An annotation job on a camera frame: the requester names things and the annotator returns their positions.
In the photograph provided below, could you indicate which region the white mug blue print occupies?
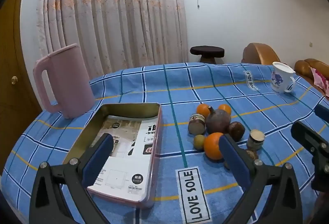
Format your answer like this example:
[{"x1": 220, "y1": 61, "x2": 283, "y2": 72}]
[{"x1": 270, "y1": 61, "x2": 297, "y2": 93}]

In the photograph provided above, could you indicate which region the brown leather chair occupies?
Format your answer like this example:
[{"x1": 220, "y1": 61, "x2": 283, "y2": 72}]
[
  {"x1": 242, "y1": 43, "x2": 282, "y2": 65},
  {"x1": 294, "y1": 58, "x2": 329, "y2": 85}
]

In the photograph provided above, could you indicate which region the dark round stool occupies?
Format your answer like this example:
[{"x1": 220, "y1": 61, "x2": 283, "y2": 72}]
[{"x1": 190, "y1": 45, "x2": 226, "y2": 63}]

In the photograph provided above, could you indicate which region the pink floral cloth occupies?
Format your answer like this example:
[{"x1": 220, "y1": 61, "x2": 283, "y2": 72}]
[{"x1": 310, "y1": 67, "x2": 329, "y2": 97}]

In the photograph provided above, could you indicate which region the blue plaid tablecloth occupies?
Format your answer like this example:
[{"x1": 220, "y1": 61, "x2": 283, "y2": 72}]
[{"x1": 0, "y1": 62, "x2": 329, "y2": 224}]

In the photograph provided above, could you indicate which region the pink plastic pitcher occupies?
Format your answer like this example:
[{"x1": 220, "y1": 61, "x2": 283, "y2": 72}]
[{"x1": 33, "y1": 43, "x2": 96, "y2": 119}]

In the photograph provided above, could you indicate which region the glossy brown round fruit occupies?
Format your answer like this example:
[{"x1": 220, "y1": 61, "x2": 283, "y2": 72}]
[{"x1": 227, "y1": 121, "x2": 245, "y2": 142}]

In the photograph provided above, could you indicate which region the printed paper leaflet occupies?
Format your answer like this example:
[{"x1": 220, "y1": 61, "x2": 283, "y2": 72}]
[{"x1": 87, "y1": 115, "x2": 160, "y2": 201}]

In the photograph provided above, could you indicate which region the wooden wardrobe door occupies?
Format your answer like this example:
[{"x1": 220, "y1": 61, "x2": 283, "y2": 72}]
[{"x1": 0, "y1": 0, "x2": 43, "y2": 175}]

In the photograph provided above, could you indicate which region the pink pleated curtain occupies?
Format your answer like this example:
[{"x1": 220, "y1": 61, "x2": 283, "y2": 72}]
[{"x1": 36, "y1": 0, "x2": 189, "y2": 80}]

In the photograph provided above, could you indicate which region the dark purple round fruit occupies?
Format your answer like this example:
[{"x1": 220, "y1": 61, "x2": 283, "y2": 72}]
[{"x1": 206, "y1": 106, "x2": 232, "y2": 135}]

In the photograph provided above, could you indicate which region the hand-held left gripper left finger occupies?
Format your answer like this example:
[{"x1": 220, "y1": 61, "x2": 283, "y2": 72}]
[{"x1": 29, "y1": 133, "x2": 114, "y2": 224}]

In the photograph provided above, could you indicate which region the small green round fruit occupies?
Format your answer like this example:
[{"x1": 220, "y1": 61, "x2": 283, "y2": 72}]
[{"x1": 193, "y1": 134, "x2": 206, "y2": 150}]

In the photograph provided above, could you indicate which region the metal tin box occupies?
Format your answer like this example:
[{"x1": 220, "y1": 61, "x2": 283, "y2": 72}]
[{"x1": 62, "y1": 103, "x2": 162, "y2": 208}]

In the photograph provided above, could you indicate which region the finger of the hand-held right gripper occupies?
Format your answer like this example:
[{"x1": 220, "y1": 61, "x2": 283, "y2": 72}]
[
  {"x1": 291, "y1": 120, "x2": 329, "y2": 191},
  {"x1": 314, "y1": 104, "x2": 329, "y2": 121}
]

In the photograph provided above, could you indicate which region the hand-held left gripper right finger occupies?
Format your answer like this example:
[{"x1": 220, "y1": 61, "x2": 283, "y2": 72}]
[{"x1": 218, "y1": 133, "x2": 304, "y2": 224}]

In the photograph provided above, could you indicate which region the large orange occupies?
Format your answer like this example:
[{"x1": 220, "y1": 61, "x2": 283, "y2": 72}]
[{"x1": 204, "y1": 132, "x2": 224, "y2": 161}]

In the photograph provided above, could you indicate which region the small orange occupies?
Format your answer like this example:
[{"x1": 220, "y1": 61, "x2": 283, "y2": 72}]
[
  {"x1": 196, "y1": 104, "x2": 213, "y2": 118},
  {"x1": 218, "y1": 104, "x2": 232, "y2": 116}
]

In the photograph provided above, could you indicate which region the cut sugarcane piece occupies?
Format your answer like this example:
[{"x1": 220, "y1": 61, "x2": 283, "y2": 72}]
[
  {"x1": 188, "y1": 114, "x2": 206, "y2": 135},
  {"x1": 246, "y1": 129, "x2": 265, "y2": 150}
]

